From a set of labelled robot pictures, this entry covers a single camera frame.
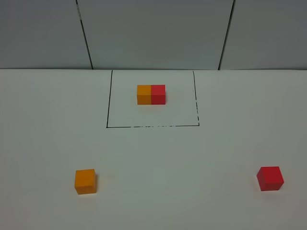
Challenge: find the orange template block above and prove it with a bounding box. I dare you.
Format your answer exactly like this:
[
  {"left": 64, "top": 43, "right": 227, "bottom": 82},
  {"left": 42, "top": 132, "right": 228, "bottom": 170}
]
[{"left": 137, "top": 85, "right": 152, "bottom": 105}]

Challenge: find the red template block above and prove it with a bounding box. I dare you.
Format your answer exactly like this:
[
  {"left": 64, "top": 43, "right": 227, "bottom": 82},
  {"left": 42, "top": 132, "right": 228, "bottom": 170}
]
[{"left": 151, "top": 85, "right": 166, "bottom": 104}]

